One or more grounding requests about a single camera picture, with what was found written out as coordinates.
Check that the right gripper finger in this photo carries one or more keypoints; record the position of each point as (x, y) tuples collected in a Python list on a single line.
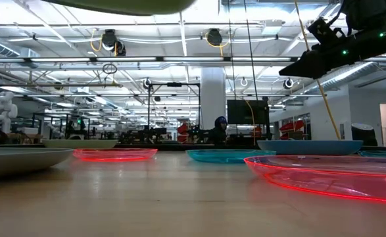
[(301, 69)]

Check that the blue plastic plate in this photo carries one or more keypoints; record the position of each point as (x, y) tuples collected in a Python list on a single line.
[(311, 148)]

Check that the teal translucent plastic plate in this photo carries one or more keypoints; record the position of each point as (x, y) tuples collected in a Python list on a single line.
[(383, 153), (229, 156)]

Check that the pink translucent plastic plate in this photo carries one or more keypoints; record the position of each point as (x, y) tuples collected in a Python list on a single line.
[(327, 177), (113, 154)]

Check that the pale green plastic plate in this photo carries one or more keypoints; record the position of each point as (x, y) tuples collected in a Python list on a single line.
[(81, 143)]

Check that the black background robot arm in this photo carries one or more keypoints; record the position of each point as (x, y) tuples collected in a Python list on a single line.
[(197, 135), (143, 135)]

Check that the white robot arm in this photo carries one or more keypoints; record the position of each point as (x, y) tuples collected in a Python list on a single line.
[(3, 108)]

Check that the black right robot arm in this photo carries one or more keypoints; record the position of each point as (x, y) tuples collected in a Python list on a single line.
[(370, 13)]

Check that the small black ceiling reel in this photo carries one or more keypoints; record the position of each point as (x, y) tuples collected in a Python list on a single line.
[(146, 83), (288, 83)]

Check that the red stacked objects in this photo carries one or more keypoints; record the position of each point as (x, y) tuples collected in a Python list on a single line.
[(291, 126)]

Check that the black monitor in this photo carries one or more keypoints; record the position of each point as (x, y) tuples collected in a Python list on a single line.
[(245, 112)]

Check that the black round bin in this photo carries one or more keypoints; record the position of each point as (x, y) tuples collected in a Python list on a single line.
[(363, 135)]

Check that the white pillar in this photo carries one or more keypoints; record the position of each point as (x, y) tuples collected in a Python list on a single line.
[(212, 105)]

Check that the person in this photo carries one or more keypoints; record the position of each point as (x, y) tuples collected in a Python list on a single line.
[(218, 130)]

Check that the red object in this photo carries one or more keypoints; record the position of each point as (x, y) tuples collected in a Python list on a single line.
[(183, 130)]

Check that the long ceiling light strip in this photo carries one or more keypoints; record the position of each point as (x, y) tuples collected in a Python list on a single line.
[(127, 59)]

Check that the large grey plate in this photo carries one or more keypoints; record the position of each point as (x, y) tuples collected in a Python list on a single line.
[(15, 161)]

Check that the silver ventilation duct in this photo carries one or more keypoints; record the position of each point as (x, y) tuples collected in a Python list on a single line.
[(340, 77)]

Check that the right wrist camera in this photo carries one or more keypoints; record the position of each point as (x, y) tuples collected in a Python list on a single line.
[(322, 31)]

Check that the black rig frame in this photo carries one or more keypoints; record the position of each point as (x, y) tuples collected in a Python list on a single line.
[(174, 84)]

